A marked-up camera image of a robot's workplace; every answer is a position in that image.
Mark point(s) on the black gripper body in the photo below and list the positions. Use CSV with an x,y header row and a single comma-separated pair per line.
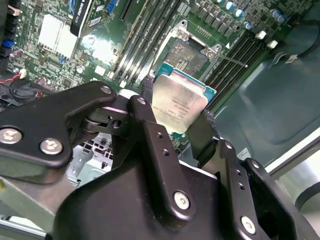
x,y
112,207

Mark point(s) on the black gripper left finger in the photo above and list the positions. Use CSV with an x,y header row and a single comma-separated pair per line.
x,y
37,125

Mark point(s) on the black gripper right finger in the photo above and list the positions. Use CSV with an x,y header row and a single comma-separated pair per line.
x,y
232,175

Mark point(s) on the silver CPU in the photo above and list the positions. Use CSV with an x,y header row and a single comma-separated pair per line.
x,y
177,100

